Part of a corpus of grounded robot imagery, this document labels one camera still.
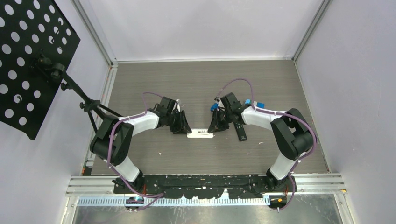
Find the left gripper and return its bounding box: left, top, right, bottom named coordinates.
left=166, top=110, right=191, bottom=135

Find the black perforated board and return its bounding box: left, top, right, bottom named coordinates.
left=0, top=0, right=80, bottom=140

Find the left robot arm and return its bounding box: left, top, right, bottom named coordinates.
left=89, top=97, right=192, bottom=193

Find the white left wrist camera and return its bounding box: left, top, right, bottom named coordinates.
left=173, top=99, right=182, bottom=112

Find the black remote control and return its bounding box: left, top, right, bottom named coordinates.
left=233, top=122, right=248, bottom=142

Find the black tripod stand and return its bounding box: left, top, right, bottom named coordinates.
left=30, top=53, right=121, bottom=133

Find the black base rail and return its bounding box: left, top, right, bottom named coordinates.
left=112, top=174, right=297, bottom=199

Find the blue green brick block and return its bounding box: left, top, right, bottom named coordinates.
left=244, top=99, right=265, bottom=109

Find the white air conditioner remote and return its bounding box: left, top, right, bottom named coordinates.
left=186, top=128, right=214, bottom=139

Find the blue toy car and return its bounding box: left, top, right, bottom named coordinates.
left=210, top=103, right=219, bottom=112

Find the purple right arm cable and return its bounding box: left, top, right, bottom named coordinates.
left=216, top=78, right=318, bottom=211

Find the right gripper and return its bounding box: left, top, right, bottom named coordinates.
left=208, top=108, right=233, bottom=133

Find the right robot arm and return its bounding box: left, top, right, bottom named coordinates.
left=207, top=93, right=317, bottom=192

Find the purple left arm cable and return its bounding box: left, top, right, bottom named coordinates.
left=106, top=92, right=164, bottom=211

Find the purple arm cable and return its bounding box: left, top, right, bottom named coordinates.
left=106, top=92, right=164, bottom=211
left=216, top=78, right=318, bottom=211

